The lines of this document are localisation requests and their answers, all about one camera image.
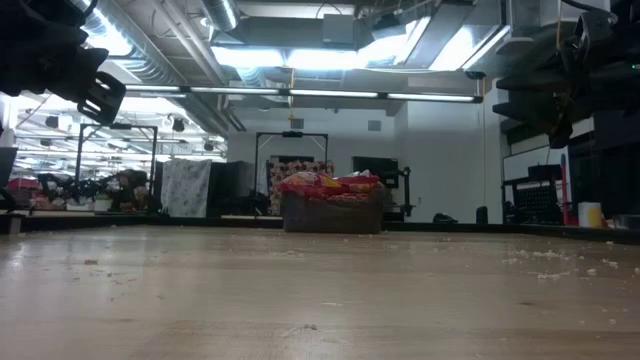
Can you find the long LED light bar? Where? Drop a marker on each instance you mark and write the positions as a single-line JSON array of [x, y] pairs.
[[300, 93]]

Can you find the black frame stand, patterned cloth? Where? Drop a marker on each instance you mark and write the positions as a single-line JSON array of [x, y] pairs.
[[292, 134]]

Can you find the silver spiral air duct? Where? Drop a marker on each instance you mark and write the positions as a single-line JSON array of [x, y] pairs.
[[220, 12]]

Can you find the tall black object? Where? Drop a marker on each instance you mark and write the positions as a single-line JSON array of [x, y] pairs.
[[482, 216]]

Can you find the brown wicker basket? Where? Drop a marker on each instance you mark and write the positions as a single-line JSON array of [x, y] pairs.
[[330, 215]]

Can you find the bright ceiling light panel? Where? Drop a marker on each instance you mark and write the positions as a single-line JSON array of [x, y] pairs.
[[280, 57]]

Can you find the white floral cloth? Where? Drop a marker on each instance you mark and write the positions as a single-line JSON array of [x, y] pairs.
[[186, 187]]

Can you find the black monitor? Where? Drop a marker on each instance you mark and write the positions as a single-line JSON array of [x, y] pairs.
[[377, 165]]

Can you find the grey ceiling junction box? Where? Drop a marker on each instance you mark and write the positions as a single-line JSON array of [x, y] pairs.
[[337, 30]]

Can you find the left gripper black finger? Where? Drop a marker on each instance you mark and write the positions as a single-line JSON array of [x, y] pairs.
[[102, 97]]

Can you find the black frame stand with camera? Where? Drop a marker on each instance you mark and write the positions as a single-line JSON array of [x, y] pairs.
[[120, 126]]

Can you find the low black object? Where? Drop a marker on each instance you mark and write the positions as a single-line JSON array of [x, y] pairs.
[[444, 218]]

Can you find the slanted ceiling light fixture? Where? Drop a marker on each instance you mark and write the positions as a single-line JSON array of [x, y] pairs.
[[455, 50]]

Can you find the small hanging grey box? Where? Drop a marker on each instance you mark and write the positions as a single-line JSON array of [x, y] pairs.
[[297, 124]]

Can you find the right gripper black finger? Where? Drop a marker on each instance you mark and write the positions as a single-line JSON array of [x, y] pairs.
[[530, 81], [530, 111]]

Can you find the black security camera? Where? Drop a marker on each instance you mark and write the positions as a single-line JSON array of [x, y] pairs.
[[475, 75]]

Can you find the black cabinet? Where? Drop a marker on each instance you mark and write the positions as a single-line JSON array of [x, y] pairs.
[[230, 185]]

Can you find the black mesh cart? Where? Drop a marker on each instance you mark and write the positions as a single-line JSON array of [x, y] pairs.
[[537, 200]]

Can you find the red and white patterned cloth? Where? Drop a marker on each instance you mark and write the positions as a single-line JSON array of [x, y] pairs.
[[280, 170]]

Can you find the orange noodle pack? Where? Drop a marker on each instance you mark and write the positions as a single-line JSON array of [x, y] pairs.
[[305, 181]]

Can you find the grey wall vent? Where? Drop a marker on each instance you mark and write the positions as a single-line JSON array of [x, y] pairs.
[[374, 125]]

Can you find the white and yellow cylinder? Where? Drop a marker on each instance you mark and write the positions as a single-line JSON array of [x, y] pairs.
[[590, 215]]

